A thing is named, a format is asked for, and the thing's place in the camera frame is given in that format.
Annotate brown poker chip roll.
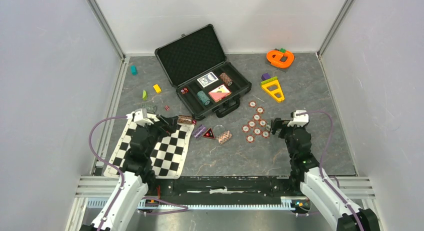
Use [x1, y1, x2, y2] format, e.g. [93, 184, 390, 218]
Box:
[219, 72, 233, 86]

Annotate orange toy track piece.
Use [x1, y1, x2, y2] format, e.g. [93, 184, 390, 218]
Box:
[266, 48, 295, 69]

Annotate yellow triangle toy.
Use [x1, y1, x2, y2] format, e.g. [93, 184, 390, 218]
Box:
[260, 76, 285, 103]

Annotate red white poker chip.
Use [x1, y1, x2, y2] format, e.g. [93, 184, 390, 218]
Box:
[246, 135, 255, 143]
[253, 128, 262, 135]
[256, 107, 264, 114]
[262, 131, 270, 139]
[248, 101, 257, 108]
[259, 119, 267, 127]
[253, 114, 261, 121]
[242, 125, 251, 133]
[248, 120, 256, 128]

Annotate red dice in case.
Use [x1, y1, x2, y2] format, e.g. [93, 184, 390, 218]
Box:
[180, 87, 189, 95]

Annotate green half-round block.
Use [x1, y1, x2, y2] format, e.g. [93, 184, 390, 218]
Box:
[142, 90, 148, 101]

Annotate clear round disc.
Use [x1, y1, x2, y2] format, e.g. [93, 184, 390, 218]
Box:
[212, 124, 227, 138]

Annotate teal poker chip roll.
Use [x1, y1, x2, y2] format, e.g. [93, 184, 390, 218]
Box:
[196, 90, 211, 106]

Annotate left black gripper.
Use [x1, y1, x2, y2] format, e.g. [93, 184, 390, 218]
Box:
[137, 114, 178, 157]

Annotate black white chessboard mat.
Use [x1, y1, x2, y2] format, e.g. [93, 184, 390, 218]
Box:
[104, 120, 195, 179]

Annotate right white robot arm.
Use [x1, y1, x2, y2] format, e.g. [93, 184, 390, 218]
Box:
[270, 110, 381, 231]

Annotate green blue chip roll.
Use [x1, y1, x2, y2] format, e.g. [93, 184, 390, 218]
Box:
[141, 103, 157, 114]

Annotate teal toy block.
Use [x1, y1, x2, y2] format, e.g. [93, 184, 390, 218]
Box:
[130, 65, 138, 76]

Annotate pink brown chip roll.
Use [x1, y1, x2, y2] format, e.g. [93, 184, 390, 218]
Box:
[216, 130, 233, 145]

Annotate purple toy block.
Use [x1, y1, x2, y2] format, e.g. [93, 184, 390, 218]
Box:
[261, 73, 272, 81]

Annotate black poker carrying case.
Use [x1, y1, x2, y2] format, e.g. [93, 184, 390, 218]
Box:
[154, 24, 252, 121]

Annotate blue playing card deck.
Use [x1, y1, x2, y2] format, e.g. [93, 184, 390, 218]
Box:
[197, 71, 219, 88]

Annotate red playing card deck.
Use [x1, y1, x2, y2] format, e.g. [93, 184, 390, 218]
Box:
[208, 84, 232, 103]

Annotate yellow toy block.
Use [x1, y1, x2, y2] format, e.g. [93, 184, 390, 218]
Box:
[153, 84, 162, 94]

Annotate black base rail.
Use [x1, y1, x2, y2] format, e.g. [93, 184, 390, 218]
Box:
[138, 176, 311, 214]

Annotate purple poker chip roll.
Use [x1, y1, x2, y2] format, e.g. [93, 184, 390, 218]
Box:
[192, 124, 207, 139]

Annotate brown 100 chip roll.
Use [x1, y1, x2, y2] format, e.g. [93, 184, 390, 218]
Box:
[177, 115, 194, 125]

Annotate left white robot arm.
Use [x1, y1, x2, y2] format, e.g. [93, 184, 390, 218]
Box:
[80, 108, 178, 231]

